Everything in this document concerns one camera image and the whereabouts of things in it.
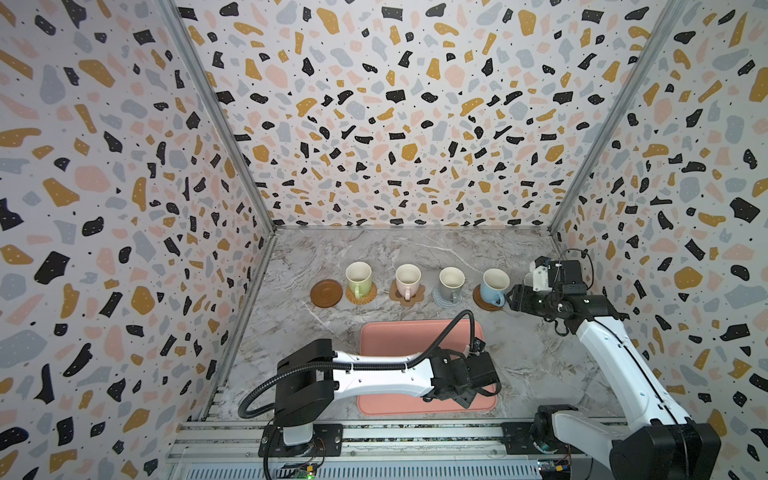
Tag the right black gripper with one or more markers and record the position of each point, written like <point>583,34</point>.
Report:
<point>519,299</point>

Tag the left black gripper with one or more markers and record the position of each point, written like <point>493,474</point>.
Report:
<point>469,395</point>

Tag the white mug blue handle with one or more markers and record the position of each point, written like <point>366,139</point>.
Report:
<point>495,283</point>

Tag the dark brown round coaster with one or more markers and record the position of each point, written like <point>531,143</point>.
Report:
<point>477,298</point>
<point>326,293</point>

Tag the grey blue round coaster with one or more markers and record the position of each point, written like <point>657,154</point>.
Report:
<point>447,298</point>

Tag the white mug grey handle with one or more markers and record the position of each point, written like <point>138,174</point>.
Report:
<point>452,277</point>

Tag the white mug pink handle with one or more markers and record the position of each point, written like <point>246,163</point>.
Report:
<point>408,280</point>

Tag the woven tan round coaster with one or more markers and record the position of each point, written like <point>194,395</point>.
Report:
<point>365,299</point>

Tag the white mug green handle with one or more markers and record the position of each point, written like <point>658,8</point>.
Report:
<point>359,279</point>

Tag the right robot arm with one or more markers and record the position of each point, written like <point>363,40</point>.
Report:
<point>661,440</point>

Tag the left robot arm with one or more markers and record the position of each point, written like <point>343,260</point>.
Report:
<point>312,378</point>

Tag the brown paw print coaster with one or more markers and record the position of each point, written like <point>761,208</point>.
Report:
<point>395,296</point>

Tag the pink rectangular tray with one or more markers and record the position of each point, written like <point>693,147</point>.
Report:
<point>402,338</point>

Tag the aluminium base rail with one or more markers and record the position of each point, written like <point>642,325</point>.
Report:
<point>378,449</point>

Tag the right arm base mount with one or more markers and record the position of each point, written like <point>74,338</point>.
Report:
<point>536,435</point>

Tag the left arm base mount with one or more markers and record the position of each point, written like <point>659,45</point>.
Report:
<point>310,440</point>

